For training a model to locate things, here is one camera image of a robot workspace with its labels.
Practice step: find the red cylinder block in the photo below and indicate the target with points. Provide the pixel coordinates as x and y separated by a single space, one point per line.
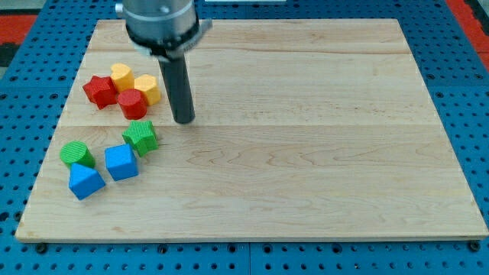
132 104

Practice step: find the blue cube block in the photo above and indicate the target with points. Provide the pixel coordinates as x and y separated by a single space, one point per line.
120 162

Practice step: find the light wooden board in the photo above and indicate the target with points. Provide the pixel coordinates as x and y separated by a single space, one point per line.
305 130

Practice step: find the blue triangle block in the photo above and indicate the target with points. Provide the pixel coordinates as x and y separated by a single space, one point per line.
84 181

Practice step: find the yellow heart block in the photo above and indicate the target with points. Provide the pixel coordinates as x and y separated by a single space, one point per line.
122 76

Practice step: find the yellow hexagon block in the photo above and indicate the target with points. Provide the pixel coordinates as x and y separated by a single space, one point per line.
149 87

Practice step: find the green star block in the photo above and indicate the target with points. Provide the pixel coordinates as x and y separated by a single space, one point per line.
141 136

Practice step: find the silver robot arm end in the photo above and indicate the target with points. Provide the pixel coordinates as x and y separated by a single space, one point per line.
165 29

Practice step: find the green cylinder block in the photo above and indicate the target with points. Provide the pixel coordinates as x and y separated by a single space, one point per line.
77 152

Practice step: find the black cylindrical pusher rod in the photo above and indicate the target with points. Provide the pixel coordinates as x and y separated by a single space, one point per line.
178 90

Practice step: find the red star block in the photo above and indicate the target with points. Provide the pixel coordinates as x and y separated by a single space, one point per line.
101 91

